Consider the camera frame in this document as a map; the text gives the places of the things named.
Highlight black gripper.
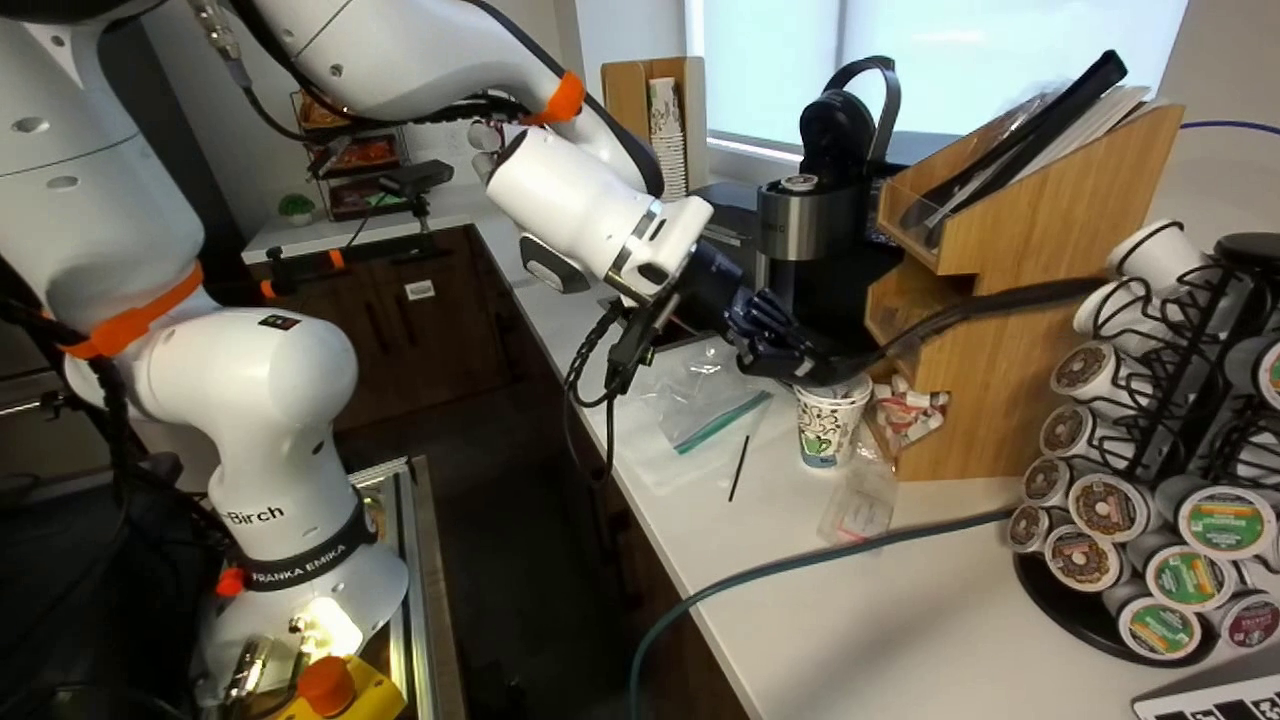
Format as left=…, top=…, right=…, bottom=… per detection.
left=672, top=234, right=865, bottom=390

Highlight black ladle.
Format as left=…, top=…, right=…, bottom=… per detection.
left=784, top=270, right=1116, bottom=390

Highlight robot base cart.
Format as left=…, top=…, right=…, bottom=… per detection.
left=334, top=450, right=472, bottom=720

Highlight wooden condiment stand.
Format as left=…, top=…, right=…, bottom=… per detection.
left=859, top=92, right=1188, bottom=482

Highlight printed paper cup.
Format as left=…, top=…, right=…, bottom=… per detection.
left=792, top=373, right=874, bottom=475

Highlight clear plastic bag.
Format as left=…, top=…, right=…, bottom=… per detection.
left=622, top=337, right=775, bottom=465

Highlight creamer cups pile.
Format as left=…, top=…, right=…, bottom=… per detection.
left=865, top=373, right=955, bottom=450

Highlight thin dark stir stick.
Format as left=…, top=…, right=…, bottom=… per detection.
left=722, top=431, right=757, bottom=506

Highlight stainless steel bin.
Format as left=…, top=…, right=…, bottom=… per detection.
left=690, top=176, right=768, bottom=252

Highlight small clear plastic wrapper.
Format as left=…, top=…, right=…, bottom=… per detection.
left=812, top=454, right=900, bottom=549

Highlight black pod coffee machine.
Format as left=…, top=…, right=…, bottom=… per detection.
left=750, top=51, right=924, bottom=385

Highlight stack of paper cups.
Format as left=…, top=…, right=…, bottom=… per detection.
left=646, top=73, right=689, bottom=203

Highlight brown lid coffee pod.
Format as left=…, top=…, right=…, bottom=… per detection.
left=1038, top=524, right=1129, bottom=595
left=1063, top=471, right=1154, bottom=549
left=1017, top=450, right=1083, bottom=511
left=1036, top=394, right=1109, bottom=465
left=1046, top=337, right=1123, bottom=399
left=1004, top=499, right=1063, bottom=554

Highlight black tongs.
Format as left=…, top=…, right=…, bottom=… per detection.
left=900, top=47, right=1133, bottom=252

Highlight white coffee pod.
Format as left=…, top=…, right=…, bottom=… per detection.
left=1109, top=215, right=1204, bottom=292
left=1072, top=276, right=1150, bottom=339

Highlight dark wooden cabinet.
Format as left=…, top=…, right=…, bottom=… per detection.
left=255, top=224, right=531, bottom=437

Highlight black desk device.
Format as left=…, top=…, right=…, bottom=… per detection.
left=371, top=155, right=460, bottom=224

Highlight green lid coffee pod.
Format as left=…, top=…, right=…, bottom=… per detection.
left=1172, top=482, right=1280, bottom=563
left=1140, top=540, right=1234, bottom=614
left=1116, top=593, right=1208, bottom=668

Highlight snack shelf rack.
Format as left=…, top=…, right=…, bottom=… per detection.
left=293, top=92, right=413, bottom=224

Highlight small green object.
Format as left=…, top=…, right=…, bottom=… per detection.
left=271, top=192, right=325, bottom=227

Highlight red lid coffee pod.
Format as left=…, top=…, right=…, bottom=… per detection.
left=1216, top=593, right=1280, bottom=654

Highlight black white patterned mat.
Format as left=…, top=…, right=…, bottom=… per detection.
left=1129, top=668, right=1280, bottom=720

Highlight yellow emergency stop button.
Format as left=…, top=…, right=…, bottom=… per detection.
left=271, top=654, right=406, bottom=720

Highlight long dark power cable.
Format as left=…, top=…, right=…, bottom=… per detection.
left=618, top=511, right=1025, bottom=720

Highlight black wire pod carousel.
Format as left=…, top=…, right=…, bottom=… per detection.
left=1004, top=215, right=1280, bottom=670

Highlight thin blue cable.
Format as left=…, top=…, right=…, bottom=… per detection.
left=1175, top=114, right=1280, bottom=144

